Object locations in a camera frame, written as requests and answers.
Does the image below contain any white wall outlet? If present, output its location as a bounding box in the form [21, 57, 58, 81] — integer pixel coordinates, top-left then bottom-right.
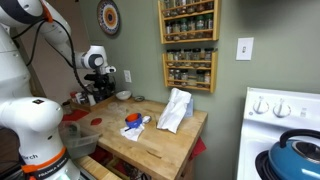
[123, 69, 133, 84]

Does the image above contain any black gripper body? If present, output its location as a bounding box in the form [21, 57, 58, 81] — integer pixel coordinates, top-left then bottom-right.
[91, 73, 116, 96]

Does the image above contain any crumpled white paper towel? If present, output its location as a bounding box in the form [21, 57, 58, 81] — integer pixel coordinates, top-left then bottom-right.
[156, 87, 193, 134]

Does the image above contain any white stove knob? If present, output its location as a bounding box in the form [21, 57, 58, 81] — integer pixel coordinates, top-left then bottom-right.
[273, 98, 292, 118]
[253, 96, 270, 115]

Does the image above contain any black stove burner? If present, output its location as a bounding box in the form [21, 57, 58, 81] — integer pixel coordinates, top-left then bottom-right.
[254, 149, 278, 180]

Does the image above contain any clear small lunch box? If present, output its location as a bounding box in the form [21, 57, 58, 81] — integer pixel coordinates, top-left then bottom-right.
[115, 105, 129, 118]
[107, 101, 120, 113]

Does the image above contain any light wooden board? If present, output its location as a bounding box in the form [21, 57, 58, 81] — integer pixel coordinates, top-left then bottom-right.
[74, 155, 121, 180]

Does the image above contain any glass spice jar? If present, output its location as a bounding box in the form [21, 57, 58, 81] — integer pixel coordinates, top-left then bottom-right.
[174, 69, 182, 86]
[168, 68, 176, 85]
[204, 0, 215, 11]
[192, 48, 202, 68]
[204, 13, 214, 38]
[186, 0, 196, 14]
[195, 0, 205, 13]
[204, 71, 212, 88]
[165, 21, 174, 42]
[163, 1, 172, 18]
[187, 17, 197, 40]
[180, 18, 189, 40]
[196, 69, 205, 88]
[174, 49, 184, 67]
[203, 47, 214, 68]
[166, 49, 175, 67]
[172, 20, 181, 41]
[180, 69, 189, 86]
[183, 49, 193, 67]
[195, 15, 205, 39]
[177, 0, 187, 15]
[170, 0, 179, 17]

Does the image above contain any orange plastic cup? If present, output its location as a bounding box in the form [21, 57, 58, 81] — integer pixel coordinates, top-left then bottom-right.
[126, 112, 142, 123]

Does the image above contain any decorative wall plate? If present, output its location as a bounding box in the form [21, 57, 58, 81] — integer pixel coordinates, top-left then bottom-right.
[96, 0, 121, 36]

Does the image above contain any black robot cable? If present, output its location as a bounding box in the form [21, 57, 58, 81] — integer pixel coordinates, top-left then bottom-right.
[11, 18, 96, 98]

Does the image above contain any wooden tray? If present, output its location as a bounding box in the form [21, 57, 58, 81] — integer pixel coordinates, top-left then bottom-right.
[69, 94, 118, 113]

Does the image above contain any wooden spice rack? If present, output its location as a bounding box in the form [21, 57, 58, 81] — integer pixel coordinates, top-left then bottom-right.
[157, 0, 222, 45]
[162, 50, 219, 94]

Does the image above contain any red cloth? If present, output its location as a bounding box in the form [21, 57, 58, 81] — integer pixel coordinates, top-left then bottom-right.
[189, 136, 208, 161]
[62, 109, 90, 122]

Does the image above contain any white cloth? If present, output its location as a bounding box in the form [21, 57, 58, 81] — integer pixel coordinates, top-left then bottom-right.
[119, 114, 153, 142]

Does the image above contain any white stove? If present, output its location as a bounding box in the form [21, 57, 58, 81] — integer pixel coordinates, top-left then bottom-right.
[236, 87, 320, 180]

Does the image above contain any white labelled bottle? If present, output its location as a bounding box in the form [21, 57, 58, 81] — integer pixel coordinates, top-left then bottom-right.
[76, 92, 88, 105]

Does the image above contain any teal kettle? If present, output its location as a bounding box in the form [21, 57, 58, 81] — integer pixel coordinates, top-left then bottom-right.
[268, 129, 320, 180]

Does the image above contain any white light switch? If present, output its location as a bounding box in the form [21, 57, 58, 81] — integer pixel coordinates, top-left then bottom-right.
[235, 37, 255, 62]

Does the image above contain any red capped bottle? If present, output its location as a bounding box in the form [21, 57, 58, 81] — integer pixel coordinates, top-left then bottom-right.
[69, 91, 78, 104]

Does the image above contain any blue bowl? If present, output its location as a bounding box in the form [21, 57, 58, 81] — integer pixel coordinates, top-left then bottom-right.
[124, 113, 144, 129]

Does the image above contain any white bowl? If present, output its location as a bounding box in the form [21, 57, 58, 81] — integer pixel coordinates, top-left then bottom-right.
[115, 90, 133, 101]

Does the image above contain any clear plastic bin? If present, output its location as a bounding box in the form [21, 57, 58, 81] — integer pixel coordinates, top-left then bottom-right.
[59, 120, 101, 160]

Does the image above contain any grey blue box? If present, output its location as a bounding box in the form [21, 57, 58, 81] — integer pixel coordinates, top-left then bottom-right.
[184, 98, 194, 118]

